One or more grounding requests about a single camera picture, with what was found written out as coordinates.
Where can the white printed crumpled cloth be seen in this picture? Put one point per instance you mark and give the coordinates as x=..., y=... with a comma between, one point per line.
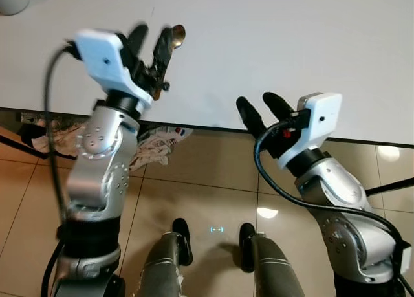
x=158, y=145

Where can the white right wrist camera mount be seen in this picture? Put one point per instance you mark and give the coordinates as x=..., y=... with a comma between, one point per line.
x=320, y=119

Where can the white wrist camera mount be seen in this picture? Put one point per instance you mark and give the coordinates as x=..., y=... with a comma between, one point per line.
x=320, y=119
x=103, y=57

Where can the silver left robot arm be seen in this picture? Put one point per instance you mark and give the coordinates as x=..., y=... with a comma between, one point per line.
x=97, y=174

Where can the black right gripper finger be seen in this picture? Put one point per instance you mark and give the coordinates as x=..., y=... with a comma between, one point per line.
x=251, y=119
x=277, y=106

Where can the black table leg bar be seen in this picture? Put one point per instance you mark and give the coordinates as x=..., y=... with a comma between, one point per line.
x=19, y=145
x=388, y=187

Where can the grey robot leg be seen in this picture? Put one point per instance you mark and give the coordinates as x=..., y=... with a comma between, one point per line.
x=272, y=268
x=162, y=264

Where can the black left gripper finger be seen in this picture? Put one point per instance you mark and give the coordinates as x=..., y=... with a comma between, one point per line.
x=138, y=38
x=163, y=51

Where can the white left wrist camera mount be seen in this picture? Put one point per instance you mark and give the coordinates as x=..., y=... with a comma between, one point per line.
x=103, y=57

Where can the grey left robot leg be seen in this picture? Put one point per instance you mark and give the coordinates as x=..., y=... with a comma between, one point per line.
x=162, y=264

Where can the gold metal spoon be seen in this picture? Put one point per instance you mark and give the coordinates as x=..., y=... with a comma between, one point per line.
x=178, y=35

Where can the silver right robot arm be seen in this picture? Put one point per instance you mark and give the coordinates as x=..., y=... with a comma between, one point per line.
x=343, y=206

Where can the grey right robot leg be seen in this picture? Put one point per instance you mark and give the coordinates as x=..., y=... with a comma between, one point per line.
x=272, y=268

